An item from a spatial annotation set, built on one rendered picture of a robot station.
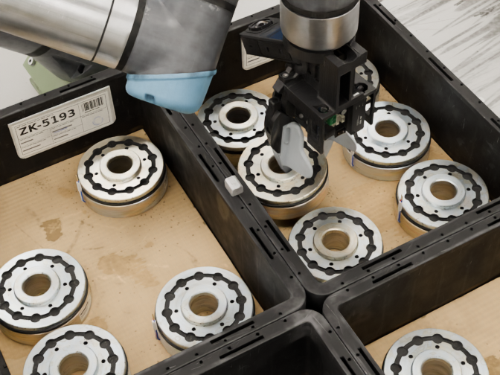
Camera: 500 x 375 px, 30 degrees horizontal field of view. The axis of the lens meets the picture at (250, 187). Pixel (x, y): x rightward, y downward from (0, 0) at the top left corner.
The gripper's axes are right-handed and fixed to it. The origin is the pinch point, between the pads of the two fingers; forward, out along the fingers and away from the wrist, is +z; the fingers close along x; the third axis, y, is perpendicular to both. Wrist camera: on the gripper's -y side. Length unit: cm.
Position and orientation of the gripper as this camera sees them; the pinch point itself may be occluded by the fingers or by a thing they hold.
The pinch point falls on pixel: (303, 154)
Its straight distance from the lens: 107.1
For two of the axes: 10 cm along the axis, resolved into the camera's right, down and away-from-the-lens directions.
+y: 5.9, 6.0, -5.3
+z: 0.3, 6.4, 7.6
